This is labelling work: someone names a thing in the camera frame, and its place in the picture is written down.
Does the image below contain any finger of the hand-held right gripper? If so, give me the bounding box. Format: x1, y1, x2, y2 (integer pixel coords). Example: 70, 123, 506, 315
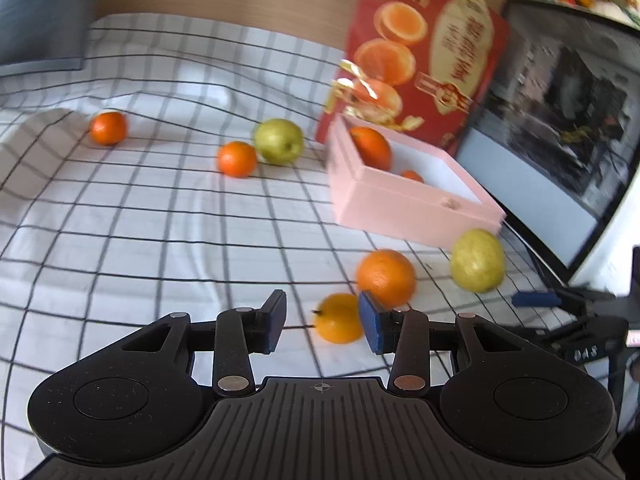
501, 321, 591, 350
511, 284, 618, 311

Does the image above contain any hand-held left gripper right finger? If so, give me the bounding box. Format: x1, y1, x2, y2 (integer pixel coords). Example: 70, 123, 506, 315
358, 291, 538, 396

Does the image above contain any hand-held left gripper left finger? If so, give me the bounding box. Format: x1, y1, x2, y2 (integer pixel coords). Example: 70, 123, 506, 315
107, 288, 289, 396

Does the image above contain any small yellowish orange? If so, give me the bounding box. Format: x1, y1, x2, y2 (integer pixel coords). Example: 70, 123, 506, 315
314, 293, 365, 345

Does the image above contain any large orange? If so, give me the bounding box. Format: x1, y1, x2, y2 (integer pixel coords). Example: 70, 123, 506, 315
355, 248, 417, 309

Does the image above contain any pink cardboard box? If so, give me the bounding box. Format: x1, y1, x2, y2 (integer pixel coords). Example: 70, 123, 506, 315
326, 114, 507, 251

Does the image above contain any green apple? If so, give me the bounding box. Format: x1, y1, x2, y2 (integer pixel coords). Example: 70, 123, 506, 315
253, 118, 305, 166

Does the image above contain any small orange mandarin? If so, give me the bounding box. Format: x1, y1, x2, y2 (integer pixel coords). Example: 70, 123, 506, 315
89, 110, 129, 147

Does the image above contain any white black checked cloth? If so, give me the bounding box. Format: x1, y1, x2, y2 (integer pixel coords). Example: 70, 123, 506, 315
0, 12, 640, 480

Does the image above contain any black monitor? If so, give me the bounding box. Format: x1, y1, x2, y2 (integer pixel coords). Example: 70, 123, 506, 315
452, 0, 640, 286

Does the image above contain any red printed package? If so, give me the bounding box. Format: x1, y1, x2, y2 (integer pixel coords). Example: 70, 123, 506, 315
316, 0, 512, 157

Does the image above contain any dark grey panel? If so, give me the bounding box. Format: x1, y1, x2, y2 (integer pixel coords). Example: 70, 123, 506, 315
0, 0, 103, 72

